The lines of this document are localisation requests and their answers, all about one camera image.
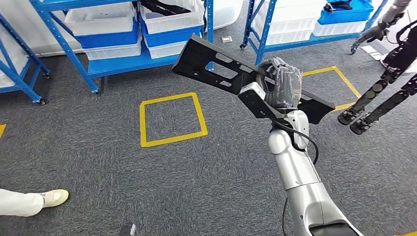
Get black part in bin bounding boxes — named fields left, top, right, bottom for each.
left=324, top=0, right=353, bottom=13

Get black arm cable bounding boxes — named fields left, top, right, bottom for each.
left=272, top=118, right=319, bottom=165

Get yellow floor tape square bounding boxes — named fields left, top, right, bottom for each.
left=301, top=66, right=362, bottom=113

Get black plastic panel part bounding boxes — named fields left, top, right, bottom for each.
left=171, top=33, right=336, bottom=125

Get person's foot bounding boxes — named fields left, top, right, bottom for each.
left=40, top=189, right=70, bottom=208

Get grey standing robot hand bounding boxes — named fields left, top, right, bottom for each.
left=350, top=24, right=389, bottom=56

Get black parts in bin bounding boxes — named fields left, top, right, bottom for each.
left=140, top=0, right=191, bottom=16

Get person's leg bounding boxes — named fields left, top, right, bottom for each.
left=0, top=189, right=45, bottom=217

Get blue metal shelf rack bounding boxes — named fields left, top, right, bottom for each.
left=240, top=0, right=390, bottom=65
left=29, top=0, right=214, bottom=95
left=0, top=13, right=51, bottom=106

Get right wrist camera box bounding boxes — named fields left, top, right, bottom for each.
left=238, top=82, right=287, bottom=119

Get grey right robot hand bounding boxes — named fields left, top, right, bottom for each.
left=257, top=57, right=303, bottom=113

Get black standing robot body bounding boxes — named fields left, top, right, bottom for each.
left=337, top=19, right=417, bottom=136

